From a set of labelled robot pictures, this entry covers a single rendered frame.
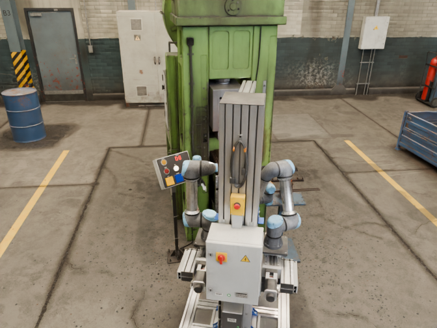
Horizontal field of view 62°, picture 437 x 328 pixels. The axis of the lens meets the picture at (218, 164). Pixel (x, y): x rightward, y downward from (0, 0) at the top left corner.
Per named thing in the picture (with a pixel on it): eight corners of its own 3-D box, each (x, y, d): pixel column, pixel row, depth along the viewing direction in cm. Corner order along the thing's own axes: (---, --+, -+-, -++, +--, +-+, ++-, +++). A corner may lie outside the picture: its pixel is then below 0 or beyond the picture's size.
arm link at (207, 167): (216, 160, 263) (218, 161, 312) (201, 160, 263) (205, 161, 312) (216, 176, 263) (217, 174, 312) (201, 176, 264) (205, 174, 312)
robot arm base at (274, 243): (283, 250, 276) (283, 240, 272) (263, 248, 278) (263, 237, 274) (283, 238, 289) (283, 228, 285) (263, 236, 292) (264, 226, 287)
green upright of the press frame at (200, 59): (209, 239, 420) (208, 25, 319) (186, 241, 415) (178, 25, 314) (203, 217, 458) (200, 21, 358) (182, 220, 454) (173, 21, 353)
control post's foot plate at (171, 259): (188, 261, 385) (188, 254, 381) (167, 264, 381) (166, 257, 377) (185, 248, 404) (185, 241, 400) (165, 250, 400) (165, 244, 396)
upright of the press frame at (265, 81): (265, 232, 432) (281, 24, 331) (244, 234, 427) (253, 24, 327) (254, 211, 471) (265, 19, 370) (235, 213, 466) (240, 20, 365)
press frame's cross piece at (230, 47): (251, 77, 347) (253, 24, 327) (209, 79, 340) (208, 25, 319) (239, 68, 386) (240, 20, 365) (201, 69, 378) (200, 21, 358)
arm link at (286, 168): (278, 230, 285) (269, 161, 279) (294, 226, 290) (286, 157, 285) (286, 233, 274) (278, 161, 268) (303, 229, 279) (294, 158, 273)
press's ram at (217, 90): (251, 129, 355) (253, 88, 337) (212, 131, 348) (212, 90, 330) (240, 115, 392) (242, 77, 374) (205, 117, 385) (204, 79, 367)
